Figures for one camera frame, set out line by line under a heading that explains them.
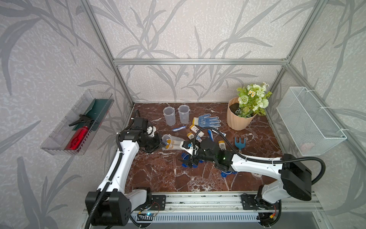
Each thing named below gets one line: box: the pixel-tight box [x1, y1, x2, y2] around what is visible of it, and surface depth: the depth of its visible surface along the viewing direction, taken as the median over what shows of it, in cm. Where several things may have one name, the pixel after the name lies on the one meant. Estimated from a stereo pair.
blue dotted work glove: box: [192, 113, 222, 130], surface depth 110 cm
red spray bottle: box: [65, 114, 94, 151], surface depth 61 cm
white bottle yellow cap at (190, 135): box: [186, 132, 195, 140], surface depth 101 cm
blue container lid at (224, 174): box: [220, 170, 238, 178], surface depth 85 cm
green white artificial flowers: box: [235, 82, 273, 119], surface depth 86 cm
